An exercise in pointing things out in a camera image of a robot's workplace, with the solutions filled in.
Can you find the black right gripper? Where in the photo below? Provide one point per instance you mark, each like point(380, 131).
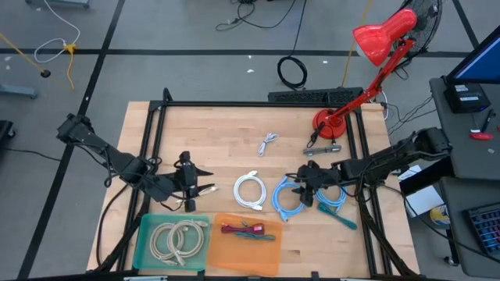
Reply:
point(316, 173)

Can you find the small black floor disc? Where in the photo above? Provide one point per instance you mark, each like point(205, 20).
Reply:
point(45, 73)

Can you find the red tool on desk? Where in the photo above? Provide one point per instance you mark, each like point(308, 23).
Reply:
point(482, 136)

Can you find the backlit black keyboard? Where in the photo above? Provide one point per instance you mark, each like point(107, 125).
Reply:
point(486, 226)

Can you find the orange translucent tray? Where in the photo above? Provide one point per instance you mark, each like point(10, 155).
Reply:
point(242, 257)

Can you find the computer monitor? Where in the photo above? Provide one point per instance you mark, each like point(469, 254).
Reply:
point(480, 62)

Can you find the black pen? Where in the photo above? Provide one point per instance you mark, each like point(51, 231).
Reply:
point(487, 121)

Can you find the grey metal stand foot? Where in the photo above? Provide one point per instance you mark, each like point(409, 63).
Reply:
point(58, 3)
point(17, 91)

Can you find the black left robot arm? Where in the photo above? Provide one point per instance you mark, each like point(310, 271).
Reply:
point(121, 164)

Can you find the blue yellow round disc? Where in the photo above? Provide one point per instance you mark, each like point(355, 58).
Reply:
point(439, 216)

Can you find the white paper sheets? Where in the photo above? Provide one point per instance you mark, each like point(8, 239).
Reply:
point(426, 199)

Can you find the green translucent tray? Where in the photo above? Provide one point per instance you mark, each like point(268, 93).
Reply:
point(141, 226)

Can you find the black floor fan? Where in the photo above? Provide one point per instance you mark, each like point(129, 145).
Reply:
point(431, 23)

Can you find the black box with labels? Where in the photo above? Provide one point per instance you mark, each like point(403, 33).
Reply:
point(465, 97)

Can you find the grey desk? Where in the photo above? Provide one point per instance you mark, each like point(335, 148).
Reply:
point(461, 132)

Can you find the silver frame bracket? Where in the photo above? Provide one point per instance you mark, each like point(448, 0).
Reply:
point(144, 278)

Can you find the red desk lamp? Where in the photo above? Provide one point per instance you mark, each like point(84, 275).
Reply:
point(375, 37)

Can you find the black metal table frame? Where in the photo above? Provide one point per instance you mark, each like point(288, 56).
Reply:
point(254, 104)

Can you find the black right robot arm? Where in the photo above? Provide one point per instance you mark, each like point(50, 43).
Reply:
point(390, 156)

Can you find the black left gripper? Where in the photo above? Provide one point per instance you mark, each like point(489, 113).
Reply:
point(187, 179)

